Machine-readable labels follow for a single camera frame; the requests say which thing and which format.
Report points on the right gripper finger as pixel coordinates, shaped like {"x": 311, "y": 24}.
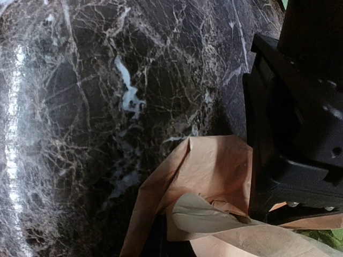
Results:
{"x": 156, "y": 243}

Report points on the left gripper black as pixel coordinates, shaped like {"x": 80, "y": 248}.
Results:
{"x": 293, "y": 104}

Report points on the beige pink wrapping paper sheet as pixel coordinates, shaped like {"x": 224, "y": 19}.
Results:
{"x": 203, "y": 187}

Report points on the green leafy fake flower bunch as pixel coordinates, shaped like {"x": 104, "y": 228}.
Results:
{"x": 332, "y": 238}

